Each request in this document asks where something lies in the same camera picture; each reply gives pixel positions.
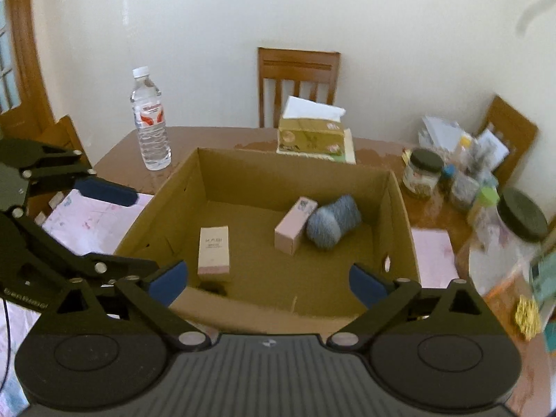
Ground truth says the black cable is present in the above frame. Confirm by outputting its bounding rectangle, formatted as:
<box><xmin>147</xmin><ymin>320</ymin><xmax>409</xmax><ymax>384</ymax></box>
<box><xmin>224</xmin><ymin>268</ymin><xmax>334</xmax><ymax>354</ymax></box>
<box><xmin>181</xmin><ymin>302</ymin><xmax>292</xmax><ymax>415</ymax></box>
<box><xmin>0</xmin><ymin>297</ymin><xmax>15</xmax><ymax>394</ymax></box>

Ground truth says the small jar with black lid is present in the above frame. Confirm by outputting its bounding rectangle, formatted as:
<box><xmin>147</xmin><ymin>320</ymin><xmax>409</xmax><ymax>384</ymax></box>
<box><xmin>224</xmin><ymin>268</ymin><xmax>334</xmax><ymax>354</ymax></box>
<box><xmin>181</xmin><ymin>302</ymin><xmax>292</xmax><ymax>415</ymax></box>
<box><xmin>402</xmin><ymin>148</ymin><xmax>444</xmax><ymax>199</ymax></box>

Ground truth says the pink cloth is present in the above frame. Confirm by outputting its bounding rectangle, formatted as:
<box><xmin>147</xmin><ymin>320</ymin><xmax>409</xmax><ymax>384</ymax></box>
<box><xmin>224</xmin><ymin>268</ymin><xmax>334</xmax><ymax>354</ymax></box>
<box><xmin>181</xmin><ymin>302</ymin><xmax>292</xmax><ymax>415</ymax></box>
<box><xmin>0</xmin><ymin>189</ymin><xmax>460</xmax><ymax>400</ymax></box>

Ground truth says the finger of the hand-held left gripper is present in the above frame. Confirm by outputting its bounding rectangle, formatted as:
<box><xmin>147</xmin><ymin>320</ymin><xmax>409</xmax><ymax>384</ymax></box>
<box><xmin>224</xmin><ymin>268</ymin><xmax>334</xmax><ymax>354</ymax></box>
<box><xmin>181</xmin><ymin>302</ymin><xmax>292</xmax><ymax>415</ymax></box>
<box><xmin>0</xmin><ymin>214</ymin><xmax>160</xmax><ymax>279</ymax></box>
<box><xmin>24</xmin><ymin>141</ymin><xmax>138</xmax><ymax>207</ymax></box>

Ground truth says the beige small carton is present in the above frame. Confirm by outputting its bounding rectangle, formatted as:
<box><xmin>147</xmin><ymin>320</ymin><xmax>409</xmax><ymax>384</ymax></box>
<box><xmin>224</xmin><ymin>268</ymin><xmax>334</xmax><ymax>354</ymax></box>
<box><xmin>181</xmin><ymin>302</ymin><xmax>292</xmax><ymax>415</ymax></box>
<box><xmin>197</xmin><ymin>225</ymin><xmax>230</xmax><ymax>282</ymax></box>

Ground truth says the wooden desktop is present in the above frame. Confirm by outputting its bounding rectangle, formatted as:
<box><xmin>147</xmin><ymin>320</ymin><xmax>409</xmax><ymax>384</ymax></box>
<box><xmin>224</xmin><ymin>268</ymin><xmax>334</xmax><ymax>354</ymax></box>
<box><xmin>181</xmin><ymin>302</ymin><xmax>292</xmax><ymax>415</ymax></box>
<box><xmin>91</xmin><ymin>126</ymin><xmax>552</xmax><ymax>417</ymax></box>

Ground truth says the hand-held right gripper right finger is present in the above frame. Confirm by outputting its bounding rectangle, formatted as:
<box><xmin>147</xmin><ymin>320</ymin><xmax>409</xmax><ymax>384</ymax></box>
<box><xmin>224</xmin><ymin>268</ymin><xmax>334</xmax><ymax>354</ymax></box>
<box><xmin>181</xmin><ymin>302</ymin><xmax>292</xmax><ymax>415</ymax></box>
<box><xmin>327</xmin><ymin>263</ymin><xmax>493</xmax><ymax>350</ymax></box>

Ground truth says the wooden slatted chair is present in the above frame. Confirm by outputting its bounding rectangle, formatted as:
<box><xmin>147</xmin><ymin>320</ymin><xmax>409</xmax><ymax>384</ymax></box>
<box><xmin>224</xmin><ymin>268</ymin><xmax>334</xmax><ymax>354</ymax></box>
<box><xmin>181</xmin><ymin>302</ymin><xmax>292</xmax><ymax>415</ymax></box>
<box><xmin>257</xmin><ymin>47</ymin><xmax>342</xmax><ymax>129</ymax></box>

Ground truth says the blue grey yarn ball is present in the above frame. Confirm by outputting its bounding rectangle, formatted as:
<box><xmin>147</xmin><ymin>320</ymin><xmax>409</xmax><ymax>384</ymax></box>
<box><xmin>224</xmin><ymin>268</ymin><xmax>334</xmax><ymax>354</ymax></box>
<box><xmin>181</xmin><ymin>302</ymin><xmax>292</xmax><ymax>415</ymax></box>
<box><xmin>306</xmin><ymin>195</ymin><xmax>362</xmax><ymax>249</ymax></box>

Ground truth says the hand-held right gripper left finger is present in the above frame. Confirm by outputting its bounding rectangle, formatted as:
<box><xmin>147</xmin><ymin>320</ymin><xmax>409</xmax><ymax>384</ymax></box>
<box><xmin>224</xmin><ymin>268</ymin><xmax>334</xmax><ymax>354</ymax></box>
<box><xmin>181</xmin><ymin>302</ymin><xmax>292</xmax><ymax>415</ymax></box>
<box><xmin>56</xmin><ymin>261</ymin><xmax>210</xmax><ymax>350</ymax></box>

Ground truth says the brown cardboard box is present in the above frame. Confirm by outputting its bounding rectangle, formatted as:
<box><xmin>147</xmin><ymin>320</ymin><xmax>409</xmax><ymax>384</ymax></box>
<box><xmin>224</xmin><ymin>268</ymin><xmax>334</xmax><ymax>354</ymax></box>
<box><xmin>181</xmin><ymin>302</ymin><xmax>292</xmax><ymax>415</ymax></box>
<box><xmin>114</xmin><ymin>147</ymin><xmax>421</xmax><ymax>328</ymax></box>

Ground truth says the pile of white papers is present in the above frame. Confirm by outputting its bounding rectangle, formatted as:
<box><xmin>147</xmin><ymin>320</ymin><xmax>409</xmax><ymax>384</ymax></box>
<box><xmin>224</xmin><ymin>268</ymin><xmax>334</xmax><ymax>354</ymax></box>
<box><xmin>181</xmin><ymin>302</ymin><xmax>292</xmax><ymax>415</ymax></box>
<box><xmin>419</xmin><ymin>114</ymin><xmax>463</xmax><ymax>150</ymax></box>

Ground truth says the small clear container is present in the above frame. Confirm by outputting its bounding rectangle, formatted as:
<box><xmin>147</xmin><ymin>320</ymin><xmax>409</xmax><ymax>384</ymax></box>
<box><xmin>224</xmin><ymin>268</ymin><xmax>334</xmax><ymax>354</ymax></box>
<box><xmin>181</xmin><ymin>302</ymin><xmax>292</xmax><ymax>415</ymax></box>
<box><xmin>450</xmin><ymin>173</ymin><xmax>479</xmax><ymax>211</ymax></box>

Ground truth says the wooden door with glass panes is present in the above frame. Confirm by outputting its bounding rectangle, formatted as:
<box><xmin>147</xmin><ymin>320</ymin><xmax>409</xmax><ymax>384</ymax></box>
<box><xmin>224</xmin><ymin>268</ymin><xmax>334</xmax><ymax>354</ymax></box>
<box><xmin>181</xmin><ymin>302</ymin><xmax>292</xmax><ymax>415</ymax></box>
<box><xmin>0</xmin><ymin>0</ymin><xmax>56</xmax><ymax>140</ymax></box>

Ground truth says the large clear jar black lid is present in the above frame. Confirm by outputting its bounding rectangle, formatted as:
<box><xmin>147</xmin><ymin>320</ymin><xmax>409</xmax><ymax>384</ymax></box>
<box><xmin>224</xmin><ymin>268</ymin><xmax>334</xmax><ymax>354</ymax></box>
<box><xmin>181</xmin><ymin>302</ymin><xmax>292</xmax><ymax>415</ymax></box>
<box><xmin>468</xmin><ymin>188</ymin><xmax>549</xmax><ymax>294</ymax></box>

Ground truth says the teal printed packet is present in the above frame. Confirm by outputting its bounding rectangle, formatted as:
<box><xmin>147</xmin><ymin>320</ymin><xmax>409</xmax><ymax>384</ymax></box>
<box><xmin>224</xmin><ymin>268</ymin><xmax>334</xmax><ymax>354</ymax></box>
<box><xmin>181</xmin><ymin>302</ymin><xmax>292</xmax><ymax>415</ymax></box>
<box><xmin>528</xmin><ymin>250</ymin><xmax>556</xmax><ymax>307</ymax></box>

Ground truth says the container with green lid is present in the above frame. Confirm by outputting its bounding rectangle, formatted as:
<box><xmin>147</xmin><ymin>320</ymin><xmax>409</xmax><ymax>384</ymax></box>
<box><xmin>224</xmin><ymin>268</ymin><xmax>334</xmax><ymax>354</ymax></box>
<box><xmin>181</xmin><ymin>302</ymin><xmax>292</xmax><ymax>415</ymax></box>
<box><xmin>468</xmin><ymin>185</ymin><xmax>500</xmax><ymax>227</ymax></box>

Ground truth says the pink box with green label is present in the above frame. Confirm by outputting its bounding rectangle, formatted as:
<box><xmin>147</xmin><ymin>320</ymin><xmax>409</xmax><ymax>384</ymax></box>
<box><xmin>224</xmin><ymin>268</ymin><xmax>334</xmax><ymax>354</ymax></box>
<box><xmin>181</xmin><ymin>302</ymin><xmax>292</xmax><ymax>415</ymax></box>
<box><xmin>274</xmin><ymin>197</ymin><xmax>319</xmax><ymax>255</ymax></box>

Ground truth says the clear plastic water bottle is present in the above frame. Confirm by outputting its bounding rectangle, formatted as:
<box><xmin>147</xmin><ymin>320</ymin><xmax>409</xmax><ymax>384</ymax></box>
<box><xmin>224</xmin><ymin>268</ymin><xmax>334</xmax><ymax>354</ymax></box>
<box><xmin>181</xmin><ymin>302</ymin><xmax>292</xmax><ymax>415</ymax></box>
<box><xmin>129</xmin><ymin>66</ymin><xmax>172</xmax><ymax>171</ymax></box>

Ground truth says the yellow crochet doily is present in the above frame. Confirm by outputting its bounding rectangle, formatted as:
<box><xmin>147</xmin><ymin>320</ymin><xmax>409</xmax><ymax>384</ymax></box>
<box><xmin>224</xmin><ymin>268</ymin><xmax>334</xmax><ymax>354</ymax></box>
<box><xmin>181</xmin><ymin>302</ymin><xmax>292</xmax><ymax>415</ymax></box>
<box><xmin>514</xmin><ymin>294</ymin><xmax>543</xmax><ymax>342</ymax></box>

